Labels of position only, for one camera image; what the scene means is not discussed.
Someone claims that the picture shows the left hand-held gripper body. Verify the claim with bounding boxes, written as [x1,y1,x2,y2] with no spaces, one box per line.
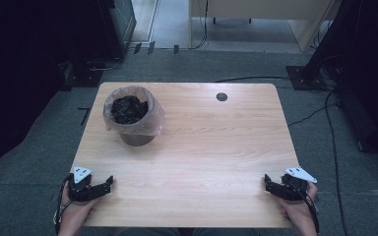
[66,165,95,203]

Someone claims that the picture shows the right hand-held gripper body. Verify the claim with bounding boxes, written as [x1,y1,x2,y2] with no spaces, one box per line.
[280,166,319,202]

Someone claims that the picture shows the person's right hand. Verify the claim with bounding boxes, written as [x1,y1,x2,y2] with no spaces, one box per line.
[277,181,319,229]

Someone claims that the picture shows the person's left hand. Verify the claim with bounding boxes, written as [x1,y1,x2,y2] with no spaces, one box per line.
[58,181,96,228]

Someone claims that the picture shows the brown trash bin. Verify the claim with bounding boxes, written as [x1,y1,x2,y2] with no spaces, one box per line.
[119,131,158,148]

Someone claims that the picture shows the crumpled black plastic bag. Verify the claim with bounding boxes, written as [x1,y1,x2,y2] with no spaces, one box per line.
[110,94,150,126]

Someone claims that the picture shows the bin with plastic bag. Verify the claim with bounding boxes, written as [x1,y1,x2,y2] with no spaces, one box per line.
[102,85,166,138]

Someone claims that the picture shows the black curtain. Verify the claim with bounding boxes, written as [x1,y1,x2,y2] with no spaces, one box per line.
[0,0,103,185]
[303,0,378,163]

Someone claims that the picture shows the dark glass-front cabinet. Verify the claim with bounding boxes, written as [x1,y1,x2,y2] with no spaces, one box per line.
[97,0,138,61]

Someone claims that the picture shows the light wooden desk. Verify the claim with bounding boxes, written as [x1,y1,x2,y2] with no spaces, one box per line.
[188,0,343,54]

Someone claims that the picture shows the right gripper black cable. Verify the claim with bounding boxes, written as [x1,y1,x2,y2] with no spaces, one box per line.
[288,180,321,235]

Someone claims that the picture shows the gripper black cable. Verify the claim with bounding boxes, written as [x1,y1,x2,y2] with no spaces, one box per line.
[288,180,321,235]
[53,173,75,236]

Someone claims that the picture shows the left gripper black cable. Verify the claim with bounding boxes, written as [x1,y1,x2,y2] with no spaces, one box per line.
[53,173,75,236]

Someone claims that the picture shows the long black floor cable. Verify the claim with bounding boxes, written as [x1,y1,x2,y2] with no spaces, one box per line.
[324,90,349,236]

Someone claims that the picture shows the thin black floor cable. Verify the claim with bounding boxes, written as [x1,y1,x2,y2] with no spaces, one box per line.
[286,102,340,128]

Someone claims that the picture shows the black stand base plate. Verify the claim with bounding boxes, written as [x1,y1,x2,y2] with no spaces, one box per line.
[285,65,330,91]
[62,60,105,89]

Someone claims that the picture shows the white floor cable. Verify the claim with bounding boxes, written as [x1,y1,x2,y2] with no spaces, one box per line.
[89,56,125,73]

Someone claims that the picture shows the black hanging cable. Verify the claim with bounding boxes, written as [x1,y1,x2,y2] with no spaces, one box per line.
[192,0,210,51]

